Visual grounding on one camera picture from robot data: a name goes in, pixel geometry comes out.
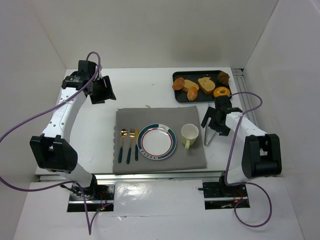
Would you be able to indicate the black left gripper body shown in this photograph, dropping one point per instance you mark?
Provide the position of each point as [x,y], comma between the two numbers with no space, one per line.
[100,90]

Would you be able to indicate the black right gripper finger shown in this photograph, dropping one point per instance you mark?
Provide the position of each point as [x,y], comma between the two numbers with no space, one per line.
[236,109]
[209,118]

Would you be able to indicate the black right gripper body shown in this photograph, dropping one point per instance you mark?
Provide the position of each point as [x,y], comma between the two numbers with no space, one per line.
[215,121]

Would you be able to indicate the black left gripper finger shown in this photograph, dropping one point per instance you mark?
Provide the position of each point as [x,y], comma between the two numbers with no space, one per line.
[99,100]
[103,86]

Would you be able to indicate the metal tongs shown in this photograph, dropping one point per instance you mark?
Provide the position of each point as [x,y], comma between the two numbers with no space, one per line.
[209,134]

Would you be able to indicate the toast bread slice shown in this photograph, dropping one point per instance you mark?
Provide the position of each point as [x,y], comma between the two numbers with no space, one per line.
[206,85]

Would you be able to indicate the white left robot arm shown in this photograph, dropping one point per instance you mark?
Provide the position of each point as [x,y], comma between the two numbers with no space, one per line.
[52,149]

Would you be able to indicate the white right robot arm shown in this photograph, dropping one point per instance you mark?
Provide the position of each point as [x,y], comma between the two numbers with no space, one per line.
[261,155]

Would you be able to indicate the small orange bread roll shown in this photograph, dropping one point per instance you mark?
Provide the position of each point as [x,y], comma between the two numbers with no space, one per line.
[192,93]

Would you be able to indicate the flat bread slice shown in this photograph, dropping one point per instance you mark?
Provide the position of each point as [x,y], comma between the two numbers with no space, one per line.
[189,84]

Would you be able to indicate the orange donut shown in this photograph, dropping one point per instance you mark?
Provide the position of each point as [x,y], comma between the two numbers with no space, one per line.
[221,91]

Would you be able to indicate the black rectangular tray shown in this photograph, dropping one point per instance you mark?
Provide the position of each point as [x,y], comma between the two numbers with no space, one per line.
[193,76]

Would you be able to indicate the light green mug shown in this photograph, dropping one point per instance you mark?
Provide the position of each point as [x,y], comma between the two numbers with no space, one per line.
[189,134]

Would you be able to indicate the grey cloth placemat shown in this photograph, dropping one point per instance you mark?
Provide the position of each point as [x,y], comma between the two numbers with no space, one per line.
[174,118]

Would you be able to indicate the orange round bun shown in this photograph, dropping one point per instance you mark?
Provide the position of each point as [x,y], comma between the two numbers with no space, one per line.
[178,84]

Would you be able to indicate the white plate green red rim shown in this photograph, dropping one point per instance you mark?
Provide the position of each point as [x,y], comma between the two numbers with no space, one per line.
[156,142]

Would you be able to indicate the aluminium rail frame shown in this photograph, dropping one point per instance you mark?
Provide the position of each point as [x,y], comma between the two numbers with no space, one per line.
[92,134]

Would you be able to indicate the gold spoon green handle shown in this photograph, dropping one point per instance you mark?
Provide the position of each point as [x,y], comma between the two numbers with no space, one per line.
[124,134]

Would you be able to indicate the gold fork green handle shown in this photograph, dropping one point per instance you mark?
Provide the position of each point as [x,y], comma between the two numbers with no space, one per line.
[132,137]

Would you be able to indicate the gold knife green handle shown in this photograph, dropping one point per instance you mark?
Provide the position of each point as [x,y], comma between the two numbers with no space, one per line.
[136,154]

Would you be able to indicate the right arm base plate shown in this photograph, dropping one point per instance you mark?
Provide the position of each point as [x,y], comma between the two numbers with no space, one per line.
[220,197]

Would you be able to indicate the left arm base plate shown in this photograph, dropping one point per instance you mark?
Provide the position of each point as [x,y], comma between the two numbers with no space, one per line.
[103,200]

